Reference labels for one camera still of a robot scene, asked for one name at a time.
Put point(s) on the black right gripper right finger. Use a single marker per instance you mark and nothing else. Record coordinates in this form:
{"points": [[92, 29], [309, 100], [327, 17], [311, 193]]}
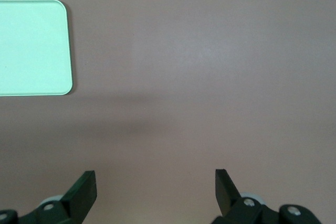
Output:
{"points": [[225, 195]]}

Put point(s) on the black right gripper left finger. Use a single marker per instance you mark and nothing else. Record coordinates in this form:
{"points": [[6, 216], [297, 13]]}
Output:
{"points": [[78, 197]]}

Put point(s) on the light green rectangular tray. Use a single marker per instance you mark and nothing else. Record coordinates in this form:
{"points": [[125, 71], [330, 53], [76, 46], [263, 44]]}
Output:
{"points": [[31, 48]]}

